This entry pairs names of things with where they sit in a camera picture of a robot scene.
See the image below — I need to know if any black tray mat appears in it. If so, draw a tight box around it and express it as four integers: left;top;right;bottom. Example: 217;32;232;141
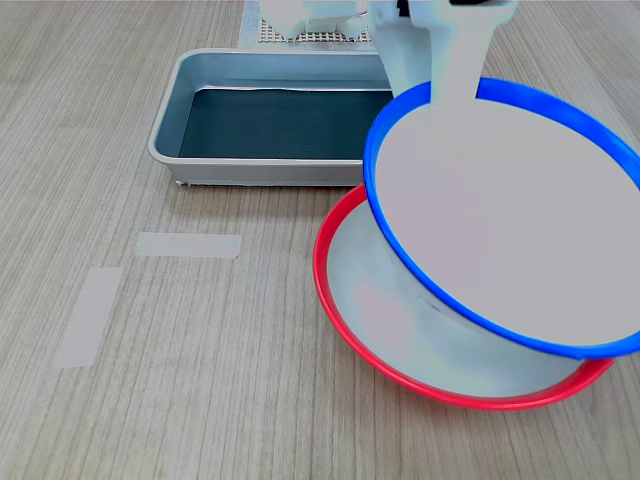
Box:
177;87;394;162

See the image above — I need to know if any translucent tape strip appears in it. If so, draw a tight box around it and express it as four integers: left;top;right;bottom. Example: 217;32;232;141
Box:
135;231;243;260
51;266;125;370

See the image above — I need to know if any red-rimmed white round plate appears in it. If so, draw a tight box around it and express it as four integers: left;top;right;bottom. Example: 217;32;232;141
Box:
312;183;616;413

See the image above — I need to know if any blue-rimmed white round plate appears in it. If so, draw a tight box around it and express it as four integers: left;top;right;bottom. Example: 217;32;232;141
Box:
362;77;640;363

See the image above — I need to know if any pale perforated base plate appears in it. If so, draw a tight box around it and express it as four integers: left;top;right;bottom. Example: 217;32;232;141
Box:
256;17;377;47

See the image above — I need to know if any steel rectangular tray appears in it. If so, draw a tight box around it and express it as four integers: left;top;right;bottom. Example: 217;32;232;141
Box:
146;47;397;189

